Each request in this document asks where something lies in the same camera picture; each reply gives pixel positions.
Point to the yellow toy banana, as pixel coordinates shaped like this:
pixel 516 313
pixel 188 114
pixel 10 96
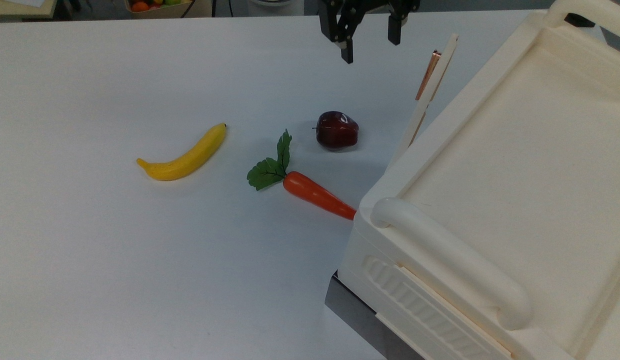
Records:
pixel 190 157

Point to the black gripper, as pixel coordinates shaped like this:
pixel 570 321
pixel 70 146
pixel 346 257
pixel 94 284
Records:
pixel 370 4

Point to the dark red toy apple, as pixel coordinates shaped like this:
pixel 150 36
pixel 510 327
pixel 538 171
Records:
pixel 336 131

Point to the basket of toy fruit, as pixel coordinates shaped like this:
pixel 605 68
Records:
pixel 160 7

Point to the light wooden table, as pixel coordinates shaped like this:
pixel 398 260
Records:
pixel 20 7

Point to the orange toy carrot green leaves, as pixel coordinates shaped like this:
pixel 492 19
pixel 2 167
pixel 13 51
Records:
pixel 317 194

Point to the cream plastic storage cabinet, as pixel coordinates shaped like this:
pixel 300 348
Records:
pixel 515 190

